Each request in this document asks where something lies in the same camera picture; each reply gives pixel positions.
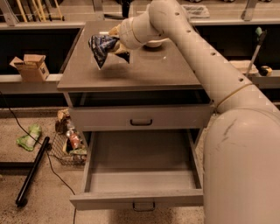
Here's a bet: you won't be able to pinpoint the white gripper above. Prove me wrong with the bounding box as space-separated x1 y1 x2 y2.
108 17 144 55

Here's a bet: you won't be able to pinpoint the blue chip bag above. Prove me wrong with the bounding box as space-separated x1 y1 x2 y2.
88 35 130 68

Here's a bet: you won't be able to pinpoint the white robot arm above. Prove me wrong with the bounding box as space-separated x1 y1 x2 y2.
110 0 280 224

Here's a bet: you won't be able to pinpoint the grey drawer cabinet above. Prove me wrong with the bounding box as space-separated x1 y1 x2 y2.
57 19 217 212

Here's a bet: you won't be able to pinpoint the brown snack bag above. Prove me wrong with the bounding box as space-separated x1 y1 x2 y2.
55 108 70 134

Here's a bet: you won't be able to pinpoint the closed upper drawer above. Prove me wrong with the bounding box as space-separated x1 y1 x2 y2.
69 104 214 131

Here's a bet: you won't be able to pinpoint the open bottom drawer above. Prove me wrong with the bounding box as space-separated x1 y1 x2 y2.
70 129 203 212

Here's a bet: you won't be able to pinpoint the green snack bag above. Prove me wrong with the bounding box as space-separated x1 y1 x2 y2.
17 123 42 151

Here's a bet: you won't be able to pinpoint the white paper bowl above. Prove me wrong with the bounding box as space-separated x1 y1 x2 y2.
145 38 166 48

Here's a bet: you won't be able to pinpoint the yellow sticks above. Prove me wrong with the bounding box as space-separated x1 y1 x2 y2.
15 0 65 23

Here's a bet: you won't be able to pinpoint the clear plastic tray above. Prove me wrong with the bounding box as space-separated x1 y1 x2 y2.
182 4 210 18

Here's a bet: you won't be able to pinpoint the cardboard box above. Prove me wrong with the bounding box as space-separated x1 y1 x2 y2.
10 54 49 82

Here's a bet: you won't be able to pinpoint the white takeout container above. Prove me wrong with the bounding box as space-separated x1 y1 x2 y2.
230 60 258 76

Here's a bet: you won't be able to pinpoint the reacher grabber tool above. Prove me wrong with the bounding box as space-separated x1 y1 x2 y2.
245 26 267 76

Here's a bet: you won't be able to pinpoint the yellow tape measure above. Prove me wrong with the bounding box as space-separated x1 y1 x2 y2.
259 66 272 76

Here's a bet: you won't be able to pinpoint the black metal leg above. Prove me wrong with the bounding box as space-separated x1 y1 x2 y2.
16 136 50 207

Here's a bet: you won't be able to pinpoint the wire basket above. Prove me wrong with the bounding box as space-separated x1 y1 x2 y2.
51 134 87 165

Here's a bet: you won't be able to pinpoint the black floor cable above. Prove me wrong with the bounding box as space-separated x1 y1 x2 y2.
0 90 77 224

